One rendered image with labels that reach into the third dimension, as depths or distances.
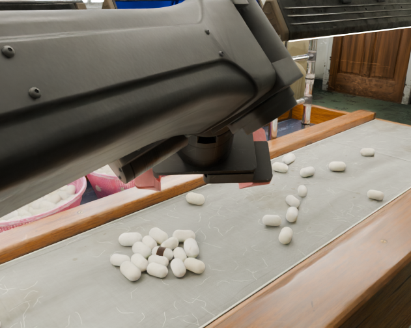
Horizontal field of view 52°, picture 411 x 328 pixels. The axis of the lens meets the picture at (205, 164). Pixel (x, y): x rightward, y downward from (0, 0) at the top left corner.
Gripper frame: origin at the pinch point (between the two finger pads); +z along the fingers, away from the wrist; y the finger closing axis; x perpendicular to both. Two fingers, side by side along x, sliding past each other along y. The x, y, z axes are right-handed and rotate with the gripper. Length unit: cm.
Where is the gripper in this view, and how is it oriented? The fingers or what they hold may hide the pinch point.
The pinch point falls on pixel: (200, 181)
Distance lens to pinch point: 50.0
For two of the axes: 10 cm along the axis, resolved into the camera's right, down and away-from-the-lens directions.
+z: -0.4, 4.7, 8.8
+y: 10.0, -0.3, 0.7
